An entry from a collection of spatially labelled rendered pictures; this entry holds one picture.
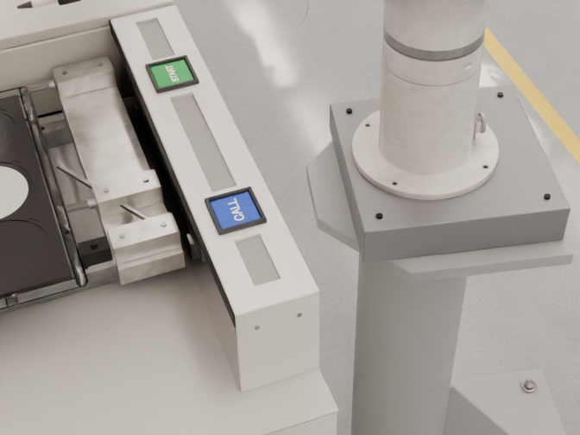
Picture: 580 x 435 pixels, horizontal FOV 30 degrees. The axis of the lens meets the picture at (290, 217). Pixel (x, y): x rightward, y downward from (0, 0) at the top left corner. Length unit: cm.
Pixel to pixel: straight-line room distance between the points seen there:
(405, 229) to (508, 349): 104
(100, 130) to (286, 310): 44
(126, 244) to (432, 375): 61
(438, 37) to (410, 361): 57
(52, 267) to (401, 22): 49
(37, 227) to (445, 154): 50
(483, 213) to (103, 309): 48
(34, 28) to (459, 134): 59
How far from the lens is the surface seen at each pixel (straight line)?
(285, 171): 265
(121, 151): 143
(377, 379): 170
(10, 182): 139
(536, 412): 223
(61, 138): 153
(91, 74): 151
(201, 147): 131
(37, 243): 131
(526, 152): 144
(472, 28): 126
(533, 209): 136
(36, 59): 153
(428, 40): 125
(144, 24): 151
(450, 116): 132
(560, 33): 314
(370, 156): 140
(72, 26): 152
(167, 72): 141
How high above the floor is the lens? 184
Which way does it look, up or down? 46 degrees down
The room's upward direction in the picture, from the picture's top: 1 degrees counter-clockwise
